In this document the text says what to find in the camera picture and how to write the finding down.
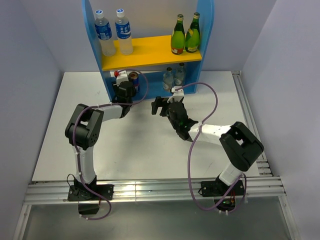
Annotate clear glass bottle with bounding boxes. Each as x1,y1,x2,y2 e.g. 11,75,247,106
174,62,186,86
162,67,174,92

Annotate Red Bull can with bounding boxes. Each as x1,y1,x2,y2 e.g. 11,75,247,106
128,71,140,93

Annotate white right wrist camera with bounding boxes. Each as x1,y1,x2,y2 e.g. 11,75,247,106
167,86,184,104

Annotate purple cable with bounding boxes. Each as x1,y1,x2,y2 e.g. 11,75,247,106
72,68,149,221
174,82,248,212

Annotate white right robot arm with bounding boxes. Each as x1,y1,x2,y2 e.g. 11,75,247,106
151,96,264,197

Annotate green glass bottle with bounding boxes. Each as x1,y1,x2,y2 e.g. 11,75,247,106
185,12,201,53
170,14,186,55

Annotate Pocari Sweat bottle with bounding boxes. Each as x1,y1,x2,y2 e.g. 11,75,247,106
115,8,134,55
94,9,116,57

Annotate aluminium rail frame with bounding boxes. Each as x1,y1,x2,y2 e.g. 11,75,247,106
12,70,301,240

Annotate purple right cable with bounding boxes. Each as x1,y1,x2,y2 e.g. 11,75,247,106
174,82,248,212

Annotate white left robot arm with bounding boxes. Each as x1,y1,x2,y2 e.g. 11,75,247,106
64,80,137,201

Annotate green glass bottle left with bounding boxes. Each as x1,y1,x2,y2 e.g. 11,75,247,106
170,14,186,55

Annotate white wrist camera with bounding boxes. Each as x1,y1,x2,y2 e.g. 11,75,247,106
113,70,129,87
167,86,184,104

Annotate green glass bottle right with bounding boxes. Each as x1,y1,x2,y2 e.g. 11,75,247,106
185,12,201,53

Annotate blue and yellow shelf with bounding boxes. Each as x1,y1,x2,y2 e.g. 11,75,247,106
81,0,215,100

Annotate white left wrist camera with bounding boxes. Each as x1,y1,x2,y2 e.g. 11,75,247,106
113,70,129,87

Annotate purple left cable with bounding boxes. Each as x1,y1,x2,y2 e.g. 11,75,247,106
72,68,149,221

